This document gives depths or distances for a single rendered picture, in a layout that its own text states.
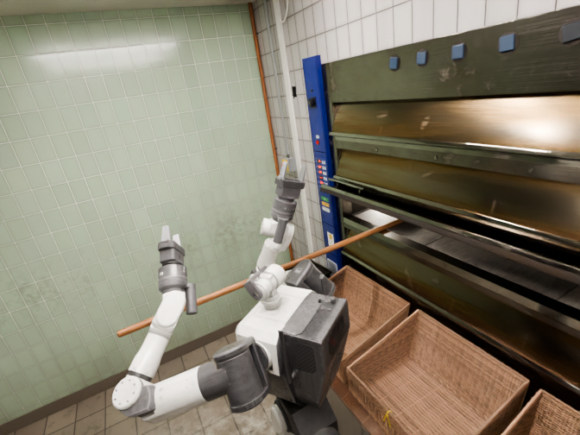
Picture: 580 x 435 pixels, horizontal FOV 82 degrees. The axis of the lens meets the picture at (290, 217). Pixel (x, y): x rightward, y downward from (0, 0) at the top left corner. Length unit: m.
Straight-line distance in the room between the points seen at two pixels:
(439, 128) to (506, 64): 0.32
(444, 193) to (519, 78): 0.50
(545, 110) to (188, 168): 2.15
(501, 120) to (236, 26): 1.99
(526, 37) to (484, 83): 0.17
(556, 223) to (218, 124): 2.15
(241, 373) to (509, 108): 1.15
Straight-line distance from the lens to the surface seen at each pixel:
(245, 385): 0.93
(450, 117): 1.48
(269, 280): 1.00
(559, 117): 1.29
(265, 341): 0.98
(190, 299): 1.13
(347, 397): 1.87
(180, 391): 0.97
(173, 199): 2.68
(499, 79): 1.35
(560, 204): 1.34
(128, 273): 2.83
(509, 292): 1.55
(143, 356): 1.08
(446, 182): 1.54
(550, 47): 1.28
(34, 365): 3.18
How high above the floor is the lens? 2.02
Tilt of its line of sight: 21 degrees down
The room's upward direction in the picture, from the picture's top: 9 degrees counter-clockwise
